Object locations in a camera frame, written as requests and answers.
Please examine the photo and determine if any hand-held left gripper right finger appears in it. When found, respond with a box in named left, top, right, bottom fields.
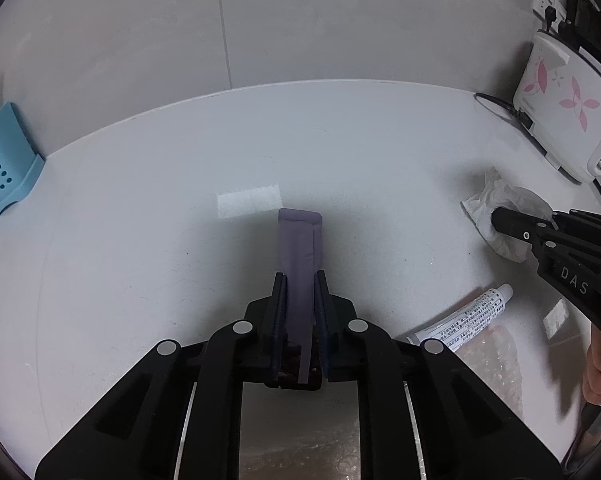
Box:
left=313, top=269, right=562, bottom=480

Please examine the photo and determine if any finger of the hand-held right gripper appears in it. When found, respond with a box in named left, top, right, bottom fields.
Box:
left=548, top=208, right=601, bottom=242
left=490, top=206, right=555, bottom=257

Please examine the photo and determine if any black power cable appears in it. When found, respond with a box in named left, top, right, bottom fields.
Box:
left=474, top=91, right=534, bottom=132

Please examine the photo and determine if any white tissue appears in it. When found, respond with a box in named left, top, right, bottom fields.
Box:
left=461, top=167, right=554, bottom=264

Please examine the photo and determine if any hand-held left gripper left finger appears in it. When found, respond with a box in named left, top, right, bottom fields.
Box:
left=34, top=272, right=287, bottom=480

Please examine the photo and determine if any white wall socket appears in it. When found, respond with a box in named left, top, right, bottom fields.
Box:
left=533, top=0, right=568, bottom=29

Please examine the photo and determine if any blue perforated utensil holder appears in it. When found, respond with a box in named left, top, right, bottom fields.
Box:
left=0, top=102, right=46, bottom=217

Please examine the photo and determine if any white ointment tube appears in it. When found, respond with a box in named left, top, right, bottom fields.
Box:
left=405, top=283, right=514, bottom=354

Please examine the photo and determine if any white floral rice cooker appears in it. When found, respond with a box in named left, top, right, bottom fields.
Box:
left=511, top=29, right=601, bottom=184

